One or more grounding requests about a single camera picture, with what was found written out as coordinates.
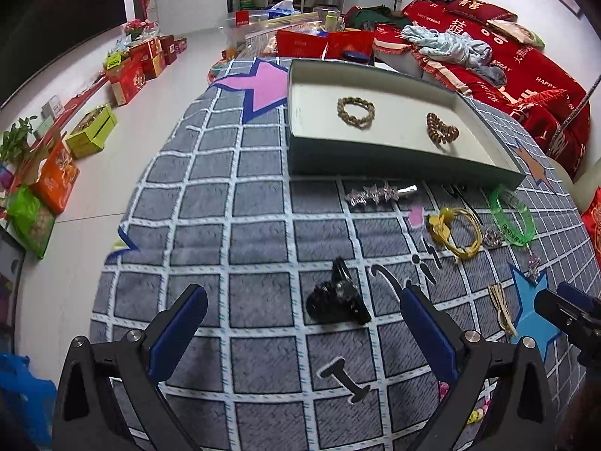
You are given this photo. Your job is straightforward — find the beige cord hair tie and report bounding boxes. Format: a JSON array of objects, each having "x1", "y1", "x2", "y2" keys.
[{"x1": 487, "y1": 283, "x2": 518, "y2": 338}]

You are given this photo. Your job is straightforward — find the yellow hair tie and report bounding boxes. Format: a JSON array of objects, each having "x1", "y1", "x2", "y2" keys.
[{"x1": 426, "y1": 207, "x2": 484, "y2": 261}]

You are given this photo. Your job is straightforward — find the green gift box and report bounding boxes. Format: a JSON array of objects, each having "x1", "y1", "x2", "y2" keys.
[{"x1": 66, "y1": 103, "x2": 118, "y2": 158}]

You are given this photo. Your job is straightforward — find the person's right forearm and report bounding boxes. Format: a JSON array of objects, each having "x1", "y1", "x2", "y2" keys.
[{"x1": 559, "y1": 385, "x2": 601, "y2": 451}]

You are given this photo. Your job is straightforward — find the clear plastic box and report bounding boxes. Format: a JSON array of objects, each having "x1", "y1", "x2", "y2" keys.
[{"x1": 220, "y1": 9, "x2": 329, "y2": 57}]

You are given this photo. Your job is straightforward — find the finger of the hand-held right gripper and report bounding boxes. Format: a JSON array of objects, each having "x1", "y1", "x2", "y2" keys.
[
  {"x1": 534, "y1": 289, "x2": 601, "y2": 368},
  {"x1": 556, "y1": 282, "x2": 601, "y2": 313}
]

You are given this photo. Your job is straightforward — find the beige cushion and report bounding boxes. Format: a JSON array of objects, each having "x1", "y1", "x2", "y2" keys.
[{"x1": 486, "y1": 19, "x2": 545, "y2": 48}]

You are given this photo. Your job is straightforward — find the pink and yellow bead bracelet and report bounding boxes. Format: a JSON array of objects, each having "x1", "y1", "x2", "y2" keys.
[{"x1": 439, "y1": 382, "x2": 491, "y2": 426}]

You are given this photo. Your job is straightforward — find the crystal star hair clip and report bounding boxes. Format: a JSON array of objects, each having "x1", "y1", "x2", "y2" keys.
[{"x1": 345, "y1": 183, "x2": 418, "y2": 207}]

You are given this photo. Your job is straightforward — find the green snack bag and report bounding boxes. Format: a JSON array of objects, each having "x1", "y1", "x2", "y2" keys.
[{"x1": 7, "y1": 185, "x2": 54, "y2": 259}]

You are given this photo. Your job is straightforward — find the dark green clothes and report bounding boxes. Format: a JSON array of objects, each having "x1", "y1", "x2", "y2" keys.
[{"x1": 345, "y1": 6, "x2": 400, "y2": 29}]

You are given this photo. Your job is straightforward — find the red gift bag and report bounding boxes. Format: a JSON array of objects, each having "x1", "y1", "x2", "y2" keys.
[
  {"x1": 326, "y1": 29, "x2": 376, "y2": 62},
  {"x1": 276, "y1": 28, "x2": 329, "y2": 59}
]

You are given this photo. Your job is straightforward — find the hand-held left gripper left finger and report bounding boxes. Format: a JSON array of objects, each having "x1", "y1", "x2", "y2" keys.
[{"x1": 51, "y1": 283, "x2": 210, "y2": 451}]

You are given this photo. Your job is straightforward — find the grey cloth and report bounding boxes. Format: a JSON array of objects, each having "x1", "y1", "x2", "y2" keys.
[{"x1": 474, "y1": 65, "x2": 508, "y2": 86}]

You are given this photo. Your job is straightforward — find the black hair claw clip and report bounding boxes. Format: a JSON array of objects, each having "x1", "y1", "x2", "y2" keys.
[{"x1": 306, "y1": 256, "x2": 371, "y2": 326}]

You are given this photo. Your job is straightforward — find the orange snack bag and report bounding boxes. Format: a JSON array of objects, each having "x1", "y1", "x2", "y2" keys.
[{"x1": 32, "y1": 141, "x2": 80, "y2": 214}]

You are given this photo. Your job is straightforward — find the grey checked star tablecloth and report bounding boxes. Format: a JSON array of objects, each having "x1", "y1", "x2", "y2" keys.
[{"x1": 91, "y1": 56, "x2": 592, "y2": 451}]

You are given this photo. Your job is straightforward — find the blue plastic bag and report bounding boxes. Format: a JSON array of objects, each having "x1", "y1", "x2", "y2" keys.
[{"x1": 0, "y1": 352, "x2": 57, "y2": 449}]

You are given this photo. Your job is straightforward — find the pink flower bouquet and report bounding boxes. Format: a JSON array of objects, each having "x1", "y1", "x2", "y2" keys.
[{"x1": 123, "y1": 19, "x2": 158, "y2": 41}]

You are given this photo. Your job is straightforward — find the red sofa cover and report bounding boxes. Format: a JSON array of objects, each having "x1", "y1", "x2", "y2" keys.
[{"x1": 373, "y1": 0, "x2": 592, "y2": 179}]

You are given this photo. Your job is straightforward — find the light blue clothes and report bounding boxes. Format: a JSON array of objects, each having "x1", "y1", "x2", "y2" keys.
[{"x1": 401, "y1": 25, "x2": 493, "y2": 67}]

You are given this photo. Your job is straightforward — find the green translucent bracelet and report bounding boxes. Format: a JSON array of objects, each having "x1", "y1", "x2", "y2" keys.
[{"x1": 488, "y1": 184, "x2": 537, "y2": 247}]

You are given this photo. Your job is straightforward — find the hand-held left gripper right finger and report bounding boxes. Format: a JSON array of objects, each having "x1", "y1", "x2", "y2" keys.
[{"x1": 400, "y1": 284, "x2": 571, "y2": 451}]

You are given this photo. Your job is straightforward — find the green and white tray box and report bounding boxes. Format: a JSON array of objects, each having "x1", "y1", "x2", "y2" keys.
[{"x1": 285, "y1": 59, "x2": 527, "y2": 191}]

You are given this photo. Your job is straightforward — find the green potted plant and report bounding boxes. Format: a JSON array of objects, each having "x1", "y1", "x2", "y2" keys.
[{"x1": 0, "y1": 117, "x2": 38, "y2": 165}]

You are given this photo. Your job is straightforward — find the red patterned gift box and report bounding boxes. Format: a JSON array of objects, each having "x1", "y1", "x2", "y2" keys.
[{"x1": 109, "y1": 60, "x2": 146, "y2": 105}]

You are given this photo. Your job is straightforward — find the silver tinsel strip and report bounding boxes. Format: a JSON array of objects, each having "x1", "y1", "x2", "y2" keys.
[{"x1": 547, "y1": 73, "x2": 601, "y2": 151}]

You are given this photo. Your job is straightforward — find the dark red gift box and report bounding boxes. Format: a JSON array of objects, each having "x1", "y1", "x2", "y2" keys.
[{"x1": 160, "y1": 35, "x2": 189, "y2": 64}]

